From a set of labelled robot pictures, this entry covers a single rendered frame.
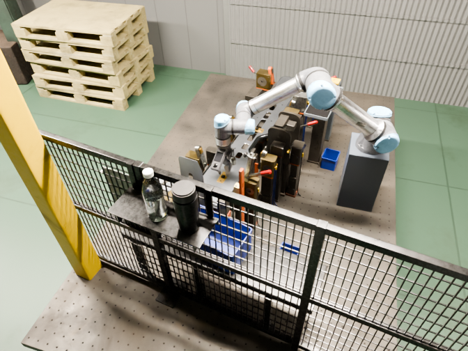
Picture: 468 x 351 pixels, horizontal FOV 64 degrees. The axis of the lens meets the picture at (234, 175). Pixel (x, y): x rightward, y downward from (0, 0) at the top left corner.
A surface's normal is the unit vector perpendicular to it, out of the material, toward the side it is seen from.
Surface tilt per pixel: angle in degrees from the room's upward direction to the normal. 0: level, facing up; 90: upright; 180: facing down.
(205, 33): 90
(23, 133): 90
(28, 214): 0
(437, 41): 90
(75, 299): 0
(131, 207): 0
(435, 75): 90
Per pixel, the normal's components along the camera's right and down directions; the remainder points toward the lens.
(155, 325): -0.02, -0.73
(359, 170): -0.29, 0.66
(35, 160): 0.90, 0.28
